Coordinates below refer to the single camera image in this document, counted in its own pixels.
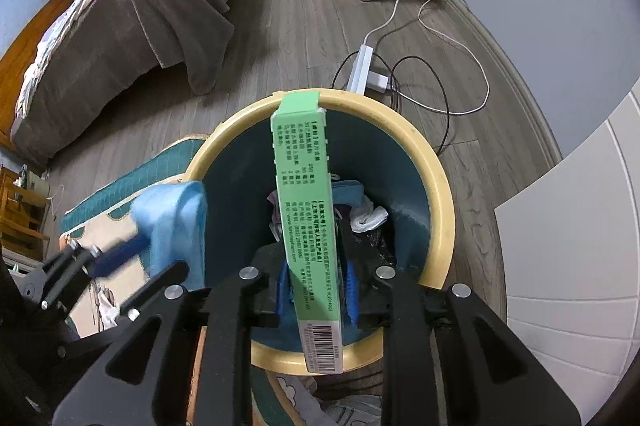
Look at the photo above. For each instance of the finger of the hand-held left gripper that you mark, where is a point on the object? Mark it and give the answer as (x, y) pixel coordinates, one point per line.
(120, 254)
(157, 288)

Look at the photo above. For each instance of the green cardboard box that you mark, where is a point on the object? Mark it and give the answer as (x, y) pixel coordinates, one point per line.
(300, 186)

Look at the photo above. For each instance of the white crumpled tissue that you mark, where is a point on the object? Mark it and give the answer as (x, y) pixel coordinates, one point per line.
(369, 216)

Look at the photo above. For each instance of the blue cloth in bin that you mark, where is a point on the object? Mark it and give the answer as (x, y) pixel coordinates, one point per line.
(350, 193)

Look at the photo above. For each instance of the light blue cloth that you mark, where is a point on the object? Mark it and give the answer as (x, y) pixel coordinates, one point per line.
(175, 226)

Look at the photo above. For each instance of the yellow rimmed teal bin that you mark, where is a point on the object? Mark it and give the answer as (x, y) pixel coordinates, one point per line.
(440, 216)

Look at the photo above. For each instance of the white panelled door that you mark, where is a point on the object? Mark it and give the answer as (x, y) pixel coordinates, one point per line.
(565, 246)

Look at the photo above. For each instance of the wooden bed headboard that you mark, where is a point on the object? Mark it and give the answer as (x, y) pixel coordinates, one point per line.
(25, 51)

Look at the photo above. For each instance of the small wooden rack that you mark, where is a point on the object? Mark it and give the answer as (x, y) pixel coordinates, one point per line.
(22, 211)

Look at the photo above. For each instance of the teal and orange printed rug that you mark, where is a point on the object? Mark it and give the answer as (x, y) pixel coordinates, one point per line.
(120, 196)

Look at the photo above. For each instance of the white power strip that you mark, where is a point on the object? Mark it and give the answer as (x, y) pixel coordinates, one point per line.
(361, 68)

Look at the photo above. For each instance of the black plastic bag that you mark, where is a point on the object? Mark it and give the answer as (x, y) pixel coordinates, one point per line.
(372, 250)

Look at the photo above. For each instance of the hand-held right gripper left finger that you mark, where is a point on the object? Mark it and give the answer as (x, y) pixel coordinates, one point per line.
(286, 296)

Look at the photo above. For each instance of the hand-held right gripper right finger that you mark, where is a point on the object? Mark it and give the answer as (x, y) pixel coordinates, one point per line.
(351, 288)

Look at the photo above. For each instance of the bed with brown blanket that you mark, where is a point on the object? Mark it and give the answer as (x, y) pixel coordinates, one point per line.
(130, 26)

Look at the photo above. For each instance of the white plug charger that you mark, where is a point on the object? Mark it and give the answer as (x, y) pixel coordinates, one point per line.
(379, 82)

